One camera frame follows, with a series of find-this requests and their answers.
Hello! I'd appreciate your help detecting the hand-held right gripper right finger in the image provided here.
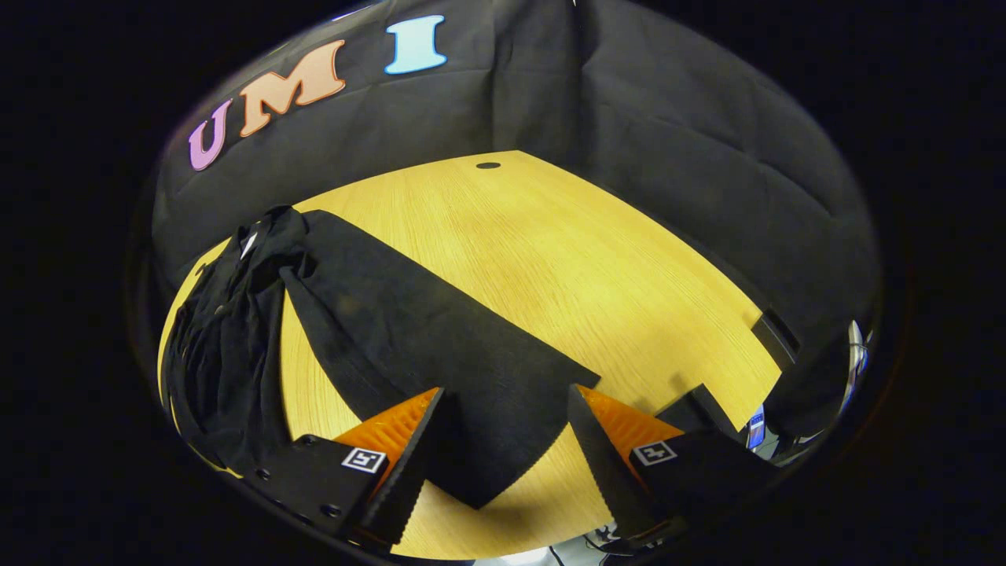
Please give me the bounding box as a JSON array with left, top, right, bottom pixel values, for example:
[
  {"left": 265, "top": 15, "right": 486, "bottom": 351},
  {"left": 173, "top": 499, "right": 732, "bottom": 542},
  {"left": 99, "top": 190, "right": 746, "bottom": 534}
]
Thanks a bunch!
[{"left": 567, "top": 384, "right": 780, "bottom": 549}]

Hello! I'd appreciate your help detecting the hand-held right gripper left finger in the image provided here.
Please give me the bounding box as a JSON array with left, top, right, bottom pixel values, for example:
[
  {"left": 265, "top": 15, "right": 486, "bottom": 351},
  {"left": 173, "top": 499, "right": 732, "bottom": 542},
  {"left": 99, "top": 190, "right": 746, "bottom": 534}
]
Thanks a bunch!
[{"left": 250, "top": 387, "right": 446, "bottom": 549}]

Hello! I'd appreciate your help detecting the black buttoned coat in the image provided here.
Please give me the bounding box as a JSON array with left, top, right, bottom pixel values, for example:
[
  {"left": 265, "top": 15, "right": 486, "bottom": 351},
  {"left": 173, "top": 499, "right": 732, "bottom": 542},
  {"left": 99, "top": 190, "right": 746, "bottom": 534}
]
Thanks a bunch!
[{"left": 161, "top": 206, "right": 602, "bottom": 510}]

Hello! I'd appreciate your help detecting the white blue device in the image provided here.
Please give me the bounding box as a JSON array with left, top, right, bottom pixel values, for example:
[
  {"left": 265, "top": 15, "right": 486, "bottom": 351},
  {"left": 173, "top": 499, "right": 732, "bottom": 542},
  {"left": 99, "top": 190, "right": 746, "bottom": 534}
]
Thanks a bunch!
[{"left": 845, "top": 318, "right": 872, "bottom": 410}]

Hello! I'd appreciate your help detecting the black backdrop cloth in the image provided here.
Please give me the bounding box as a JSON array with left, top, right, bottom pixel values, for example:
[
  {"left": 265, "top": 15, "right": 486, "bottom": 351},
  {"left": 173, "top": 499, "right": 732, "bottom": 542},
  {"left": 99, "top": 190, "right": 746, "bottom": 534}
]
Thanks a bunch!
[{"left": 149, "top": 0, "right": 881, "bottom": 441}]

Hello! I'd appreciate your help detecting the black table edge bracket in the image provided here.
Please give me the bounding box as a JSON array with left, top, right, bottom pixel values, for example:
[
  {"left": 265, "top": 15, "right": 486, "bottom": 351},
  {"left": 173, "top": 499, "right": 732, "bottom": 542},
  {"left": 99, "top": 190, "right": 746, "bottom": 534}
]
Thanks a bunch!
[
  {"left": 656, "top": 384, "right": 741, "bottom": 441},
  {"left": 751, "top": 309, "right": 801, "bottom": 370}
]

